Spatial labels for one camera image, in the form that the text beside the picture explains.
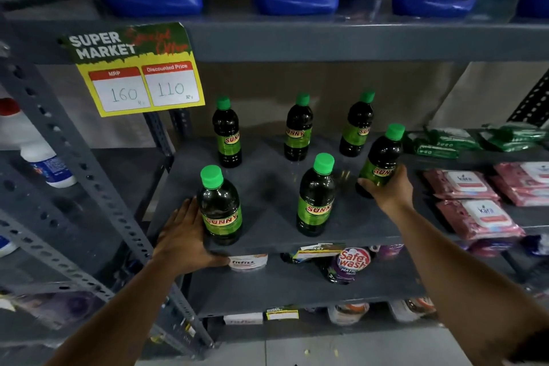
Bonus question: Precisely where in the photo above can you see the purple detergent pouch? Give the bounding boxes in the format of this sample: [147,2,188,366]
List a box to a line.
[317,247,372,285]
[369,244,405,261]

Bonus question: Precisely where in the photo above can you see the person's right hand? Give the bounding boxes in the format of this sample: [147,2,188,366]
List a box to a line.
[357,164,415,219]

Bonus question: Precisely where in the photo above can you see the white and orange pouch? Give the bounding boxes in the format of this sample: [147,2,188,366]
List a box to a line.
[328,302,370,327]
[388,297,437,323]

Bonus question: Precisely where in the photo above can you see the purple wipes pack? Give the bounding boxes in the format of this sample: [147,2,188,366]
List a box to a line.
[465,233,549,258]

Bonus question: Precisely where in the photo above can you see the dark liquid bottle green cap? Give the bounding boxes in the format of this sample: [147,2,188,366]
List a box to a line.
[197,165,243,246]
[355,123,406,199]

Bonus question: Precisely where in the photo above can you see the white round tub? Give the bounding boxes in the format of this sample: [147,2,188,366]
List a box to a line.
[227,254,269,273]

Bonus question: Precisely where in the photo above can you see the person's left forearm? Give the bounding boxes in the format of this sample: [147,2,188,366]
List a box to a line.
[45,259,191,366]

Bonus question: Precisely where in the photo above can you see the small yellow shelf tag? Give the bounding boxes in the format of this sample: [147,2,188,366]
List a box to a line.
[295,243,346,260]
[264,307,300,321]

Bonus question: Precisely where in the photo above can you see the person's left hand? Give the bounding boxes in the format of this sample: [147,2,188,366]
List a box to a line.
[152,198,230,277]

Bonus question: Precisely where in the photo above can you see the group of dark bottles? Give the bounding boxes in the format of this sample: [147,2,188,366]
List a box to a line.
[212,90,376,238]

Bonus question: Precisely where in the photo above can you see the grey metal shelf rack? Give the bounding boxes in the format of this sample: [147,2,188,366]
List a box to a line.
[0,145,176,349]
[0,0,549,349]

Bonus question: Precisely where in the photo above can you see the pink wipes pack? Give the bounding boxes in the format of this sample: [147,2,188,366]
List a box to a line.
[491,162,549,207]
[423,169,501,202]
[436,199,526,240]

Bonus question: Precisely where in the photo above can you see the green wipes packet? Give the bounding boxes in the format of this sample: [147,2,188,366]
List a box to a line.
[478,122,549,153]
[404,127,482,160]

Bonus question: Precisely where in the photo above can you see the yellow and green price sign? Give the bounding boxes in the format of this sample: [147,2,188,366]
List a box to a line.
[58,22,206,118]

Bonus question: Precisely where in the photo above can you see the person's right forearm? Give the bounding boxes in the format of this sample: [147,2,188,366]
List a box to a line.
[386,206,549,366]

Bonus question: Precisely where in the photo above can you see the white bottle with red cap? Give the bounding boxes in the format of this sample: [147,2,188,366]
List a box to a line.
[0,98,78,189]

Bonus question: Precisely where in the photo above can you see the purple plastic packs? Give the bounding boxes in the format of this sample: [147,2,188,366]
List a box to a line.
[12,291,101,331]

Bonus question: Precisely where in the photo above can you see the white bottle with blue label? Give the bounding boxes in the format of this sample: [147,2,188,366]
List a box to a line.
[0,234,19,258]

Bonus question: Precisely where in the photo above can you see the white flat box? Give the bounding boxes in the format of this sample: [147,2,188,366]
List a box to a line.
[223,313,264,326]

